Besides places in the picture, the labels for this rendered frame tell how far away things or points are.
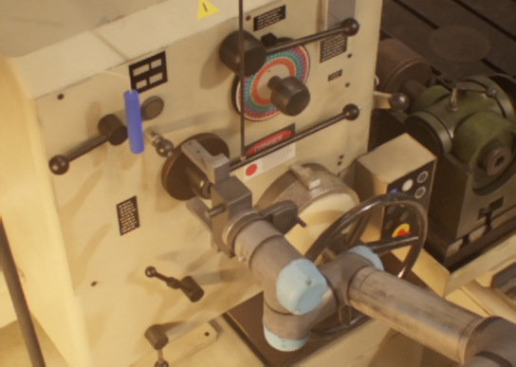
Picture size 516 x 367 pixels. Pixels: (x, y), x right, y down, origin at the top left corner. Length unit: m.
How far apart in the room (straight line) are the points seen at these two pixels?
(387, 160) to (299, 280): 0.79
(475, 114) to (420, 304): 1.03
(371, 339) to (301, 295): 1.48
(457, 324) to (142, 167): 0.68
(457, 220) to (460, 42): 0.85
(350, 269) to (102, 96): 0.50
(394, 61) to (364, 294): 1.12
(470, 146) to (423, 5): 1.02
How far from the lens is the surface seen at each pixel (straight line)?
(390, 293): 1.56
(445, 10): 3.34
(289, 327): 1.59
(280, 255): 1.52
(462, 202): 2.48
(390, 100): 2.17
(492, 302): 2.84
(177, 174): 1.87
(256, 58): 1.76
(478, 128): 2.44
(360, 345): 2.95
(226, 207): 1.57
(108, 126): 1.69
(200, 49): 1.75
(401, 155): 2.26
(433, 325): 1.49
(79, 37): 1.67
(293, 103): 1.83
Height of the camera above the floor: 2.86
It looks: 44 degrees down
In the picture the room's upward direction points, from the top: straight up
